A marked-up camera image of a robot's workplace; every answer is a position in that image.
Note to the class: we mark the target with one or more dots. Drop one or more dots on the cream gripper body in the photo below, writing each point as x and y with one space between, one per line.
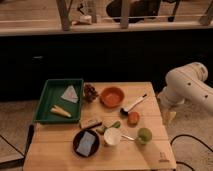
168 115

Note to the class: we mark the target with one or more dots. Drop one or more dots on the yellow banana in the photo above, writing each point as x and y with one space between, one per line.
60 111

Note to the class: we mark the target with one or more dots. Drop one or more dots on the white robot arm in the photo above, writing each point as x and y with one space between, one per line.
185 83

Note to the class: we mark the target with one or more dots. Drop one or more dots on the green apple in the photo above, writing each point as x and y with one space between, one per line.
144 136

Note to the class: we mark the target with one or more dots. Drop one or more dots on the small orange fruit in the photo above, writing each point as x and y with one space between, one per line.
133 118

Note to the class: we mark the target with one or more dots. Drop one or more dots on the metal spoon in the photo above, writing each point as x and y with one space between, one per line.
128 137

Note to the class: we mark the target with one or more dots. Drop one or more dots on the white cup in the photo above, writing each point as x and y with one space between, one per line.
112 136

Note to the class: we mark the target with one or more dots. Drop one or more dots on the orange bowl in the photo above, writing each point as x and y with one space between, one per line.
112 97

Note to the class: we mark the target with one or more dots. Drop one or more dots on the dark grape bunch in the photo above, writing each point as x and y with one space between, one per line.
90 93

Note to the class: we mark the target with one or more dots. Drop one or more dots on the blue sponge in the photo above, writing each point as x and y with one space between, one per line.
85 144

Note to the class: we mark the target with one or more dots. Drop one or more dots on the black round plate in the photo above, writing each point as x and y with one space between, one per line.
78 137

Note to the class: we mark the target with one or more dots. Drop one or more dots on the white folded cloth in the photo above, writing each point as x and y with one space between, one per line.
70 94

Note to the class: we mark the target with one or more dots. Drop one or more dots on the person in dark clothes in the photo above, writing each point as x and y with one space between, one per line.
139 10

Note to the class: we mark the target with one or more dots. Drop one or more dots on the green plastic tray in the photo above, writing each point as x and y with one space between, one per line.
52 96

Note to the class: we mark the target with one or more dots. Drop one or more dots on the wooden railing post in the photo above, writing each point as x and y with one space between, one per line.
64 7
125 10

